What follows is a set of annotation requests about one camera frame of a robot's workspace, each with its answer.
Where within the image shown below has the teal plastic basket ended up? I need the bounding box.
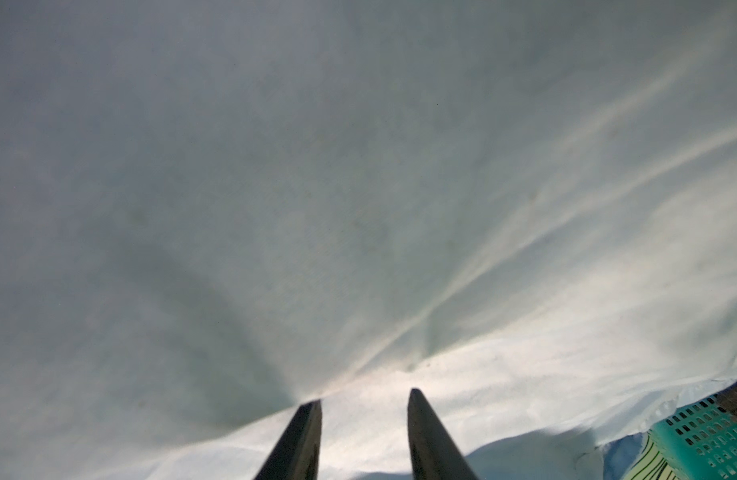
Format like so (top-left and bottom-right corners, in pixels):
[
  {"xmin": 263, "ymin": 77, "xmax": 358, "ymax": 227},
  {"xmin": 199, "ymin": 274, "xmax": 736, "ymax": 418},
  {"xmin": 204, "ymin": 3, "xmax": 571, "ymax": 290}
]
[{"xmin": 649, "ymin": 394, "xmax": 737, "ymax": 480}]

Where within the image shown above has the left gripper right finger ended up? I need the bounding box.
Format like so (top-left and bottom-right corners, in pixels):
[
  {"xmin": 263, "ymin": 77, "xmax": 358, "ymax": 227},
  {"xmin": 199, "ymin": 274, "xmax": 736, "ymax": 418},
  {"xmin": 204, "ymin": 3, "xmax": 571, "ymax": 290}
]
[{"xmin": 407, "ymin": 388, "xmax": 478, "ymax": 480}]

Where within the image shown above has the light blue long sleeve shirt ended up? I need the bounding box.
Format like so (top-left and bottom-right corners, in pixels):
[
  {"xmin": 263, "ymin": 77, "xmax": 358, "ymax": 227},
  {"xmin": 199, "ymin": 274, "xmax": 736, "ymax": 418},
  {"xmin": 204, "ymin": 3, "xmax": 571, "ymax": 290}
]
[{"xmin": 0, "ymin": 1, "xmax": 737, "ymax": 479}]

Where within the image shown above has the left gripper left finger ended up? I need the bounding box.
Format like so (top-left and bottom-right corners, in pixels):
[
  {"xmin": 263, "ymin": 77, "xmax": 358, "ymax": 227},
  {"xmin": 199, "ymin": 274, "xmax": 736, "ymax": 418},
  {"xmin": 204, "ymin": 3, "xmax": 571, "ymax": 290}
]
[{"xmin": 254, "ymin": 400, "xmax": 322, "ymax": 480}]

